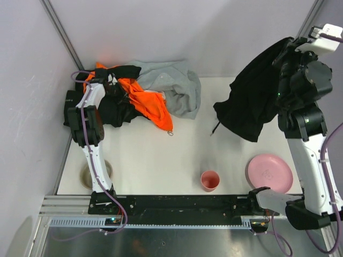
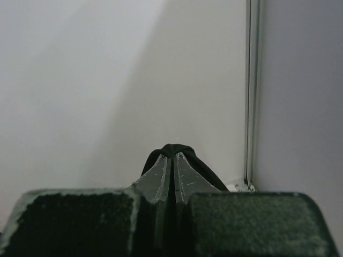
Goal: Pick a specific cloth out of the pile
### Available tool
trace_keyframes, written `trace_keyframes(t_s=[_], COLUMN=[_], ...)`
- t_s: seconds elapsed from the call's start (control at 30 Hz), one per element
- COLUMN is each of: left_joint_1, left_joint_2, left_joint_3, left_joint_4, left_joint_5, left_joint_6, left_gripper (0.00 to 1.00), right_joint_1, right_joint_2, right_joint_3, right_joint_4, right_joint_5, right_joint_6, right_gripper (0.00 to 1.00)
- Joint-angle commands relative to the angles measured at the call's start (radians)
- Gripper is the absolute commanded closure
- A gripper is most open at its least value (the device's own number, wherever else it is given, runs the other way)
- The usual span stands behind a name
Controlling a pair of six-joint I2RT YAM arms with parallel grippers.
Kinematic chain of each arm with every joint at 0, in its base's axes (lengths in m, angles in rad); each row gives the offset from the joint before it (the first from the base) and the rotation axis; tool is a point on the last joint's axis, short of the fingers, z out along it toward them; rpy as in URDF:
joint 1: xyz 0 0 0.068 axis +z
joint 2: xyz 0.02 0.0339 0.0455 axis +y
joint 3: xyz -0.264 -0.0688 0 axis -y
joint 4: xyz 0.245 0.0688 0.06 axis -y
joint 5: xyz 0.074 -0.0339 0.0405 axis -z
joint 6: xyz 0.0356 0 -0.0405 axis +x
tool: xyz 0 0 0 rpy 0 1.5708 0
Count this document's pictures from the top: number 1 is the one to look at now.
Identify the black garment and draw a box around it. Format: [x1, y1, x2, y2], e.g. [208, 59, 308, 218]
[213, 37, 293, 142]
[63, 65, 143, 127]

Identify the orange jacket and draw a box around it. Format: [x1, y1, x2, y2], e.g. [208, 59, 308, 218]
[96, 63, 173, 132]

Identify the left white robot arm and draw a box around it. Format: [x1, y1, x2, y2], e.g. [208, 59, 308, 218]
[68, 68, 116, 197]

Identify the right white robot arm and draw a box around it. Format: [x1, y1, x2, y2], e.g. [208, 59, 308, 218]
[249, 24, 342, 230]

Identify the grey sweatshirt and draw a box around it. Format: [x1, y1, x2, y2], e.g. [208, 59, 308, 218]
[128, 61, 201, 119]

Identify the beige bowl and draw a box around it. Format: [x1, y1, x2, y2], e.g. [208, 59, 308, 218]
[79, 160, 113, 190]

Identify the pink plate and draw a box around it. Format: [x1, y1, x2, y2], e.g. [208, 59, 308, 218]
[246, 154, 294, 193]

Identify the pink cup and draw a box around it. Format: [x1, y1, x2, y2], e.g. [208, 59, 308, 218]
[200, 170, 220, 192]

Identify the right aluminium frame post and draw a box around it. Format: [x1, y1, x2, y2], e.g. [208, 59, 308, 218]
[274, 0, 326, 81]

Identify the aluminium frame post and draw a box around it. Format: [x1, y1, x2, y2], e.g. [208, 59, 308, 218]
[39, 0, 84, 70]
[274, 0, 326, 81]

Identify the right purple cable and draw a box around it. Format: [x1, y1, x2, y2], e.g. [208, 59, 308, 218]
[270, 33, 343, 257]

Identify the left aluminium frame post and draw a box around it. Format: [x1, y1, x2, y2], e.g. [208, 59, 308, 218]
[39, 0, 84, 70]

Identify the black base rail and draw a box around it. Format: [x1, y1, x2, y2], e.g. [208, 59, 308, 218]
[88, 192, 269, 225]

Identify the grey slotted cable duct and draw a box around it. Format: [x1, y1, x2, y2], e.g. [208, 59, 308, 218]
[49, 213, 269, 230]

